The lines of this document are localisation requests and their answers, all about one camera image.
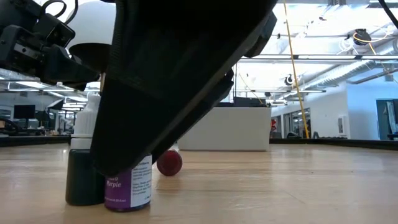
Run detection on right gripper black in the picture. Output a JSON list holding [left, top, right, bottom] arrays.
[[244, 12, 278, 59]]

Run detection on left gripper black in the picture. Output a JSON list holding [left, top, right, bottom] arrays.
[[0, 14, 101, 91]]

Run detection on small purple food coloring bottle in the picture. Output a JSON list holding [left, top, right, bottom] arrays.
[[104, 154, 153, 213]]

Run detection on small black food coloring bottle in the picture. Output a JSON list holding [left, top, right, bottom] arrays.
[[65, 91, 106, 207]]

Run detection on grey plastic bin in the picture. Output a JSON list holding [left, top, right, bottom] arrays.
[[177, 107, 272, 152]]

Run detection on black perforated computer case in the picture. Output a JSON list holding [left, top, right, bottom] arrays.
[[233, 96, 268, 108]]

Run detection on white globe lamp black base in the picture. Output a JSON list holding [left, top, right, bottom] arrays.
[[67, 0, 118, 93]]

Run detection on black monitor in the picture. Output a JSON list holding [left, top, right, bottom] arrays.
[[13, 105, 36, 120]]

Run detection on yellow cable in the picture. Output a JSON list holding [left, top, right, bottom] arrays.
[[282, 0, 310, 139]]

